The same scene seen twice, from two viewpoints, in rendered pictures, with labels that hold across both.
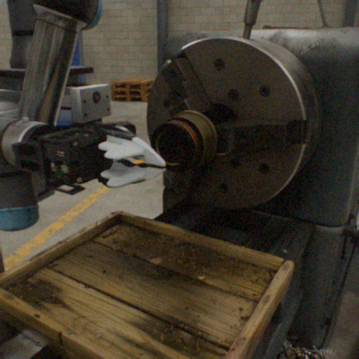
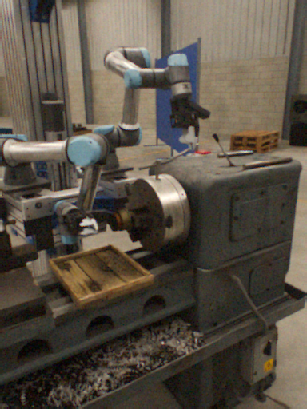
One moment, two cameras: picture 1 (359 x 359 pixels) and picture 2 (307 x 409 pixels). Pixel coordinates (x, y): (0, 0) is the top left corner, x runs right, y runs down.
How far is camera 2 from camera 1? 0.99 m
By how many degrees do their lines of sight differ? 24
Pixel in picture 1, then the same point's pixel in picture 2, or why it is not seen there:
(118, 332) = (78, 281)
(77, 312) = (71, 274)
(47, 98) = (87, 193)
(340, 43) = (201, 184)
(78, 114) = (115, 194)
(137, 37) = (267, 90)
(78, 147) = (75, 220)
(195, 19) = not seen: outside the picture
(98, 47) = (229, 100)
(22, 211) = (69, 237)
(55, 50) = (90, 176)
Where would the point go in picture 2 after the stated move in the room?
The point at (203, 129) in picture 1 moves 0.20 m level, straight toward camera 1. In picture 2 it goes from (124, 217) to (91, 235)
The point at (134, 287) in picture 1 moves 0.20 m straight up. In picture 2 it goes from (93, 271) to (90, 225)
